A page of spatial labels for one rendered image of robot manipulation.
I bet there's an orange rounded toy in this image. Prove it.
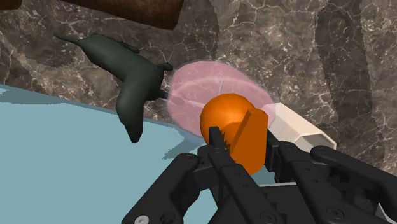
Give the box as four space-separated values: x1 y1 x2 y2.
199 93 269 176

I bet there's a pink translucent round plate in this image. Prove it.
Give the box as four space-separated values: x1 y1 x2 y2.
166 60 277 139

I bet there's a dark green seal figure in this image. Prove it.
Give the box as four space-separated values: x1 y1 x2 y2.
54 32 174 144

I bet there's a brown wooden furniture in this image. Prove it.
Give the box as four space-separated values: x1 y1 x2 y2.
0 0 185 31

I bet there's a white octagonal box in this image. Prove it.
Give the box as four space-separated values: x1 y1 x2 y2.
261 102 338 153

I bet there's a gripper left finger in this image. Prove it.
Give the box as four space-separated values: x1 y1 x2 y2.
121 126 284 224

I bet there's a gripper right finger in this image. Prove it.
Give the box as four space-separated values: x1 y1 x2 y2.
264 131 397 224

